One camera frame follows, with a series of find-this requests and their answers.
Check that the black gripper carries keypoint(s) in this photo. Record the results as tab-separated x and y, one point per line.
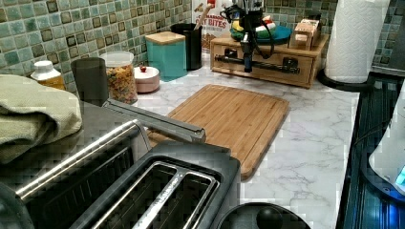
249	14

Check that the wooden drawer with black handle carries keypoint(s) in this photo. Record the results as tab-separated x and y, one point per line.
281	67

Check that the wooden drawer cabinet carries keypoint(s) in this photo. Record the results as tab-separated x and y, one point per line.
316	51

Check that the plush watermelon slice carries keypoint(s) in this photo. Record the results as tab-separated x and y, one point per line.
266	28

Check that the blue plate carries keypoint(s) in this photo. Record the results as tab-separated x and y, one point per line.
277	35

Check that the cereal box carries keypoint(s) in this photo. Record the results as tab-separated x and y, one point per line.
213	25

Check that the wooden spoon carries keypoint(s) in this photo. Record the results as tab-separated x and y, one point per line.
205	11

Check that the black utensil holder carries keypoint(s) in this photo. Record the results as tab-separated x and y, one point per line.
193	44

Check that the wooden knife block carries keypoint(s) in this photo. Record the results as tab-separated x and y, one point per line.
305	34

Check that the bamboo cutting board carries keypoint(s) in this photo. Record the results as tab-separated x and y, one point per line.
243	121

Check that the teal canister with wooden lid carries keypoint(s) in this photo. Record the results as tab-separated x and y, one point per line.
166	52

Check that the pink lidded sugar bowl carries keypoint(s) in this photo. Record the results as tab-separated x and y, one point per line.
147	79

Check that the paper towel roll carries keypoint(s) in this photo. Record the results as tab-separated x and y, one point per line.
354	36

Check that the clear cereal jar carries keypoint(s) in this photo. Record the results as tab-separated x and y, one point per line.
120	76

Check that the black two-slot toaster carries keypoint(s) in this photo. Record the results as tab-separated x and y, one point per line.
174	186

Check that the dark grey cup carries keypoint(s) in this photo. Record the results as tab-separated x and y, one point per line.
90	79

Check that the black pot lid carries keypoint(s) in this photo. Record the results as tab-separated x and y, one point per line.
261	215

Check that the white lidded spice bottle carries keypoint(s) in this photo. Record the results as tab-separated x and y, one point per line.
46	75

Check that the green folded towel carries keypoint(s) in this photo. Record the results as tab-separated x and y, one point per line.
33	114

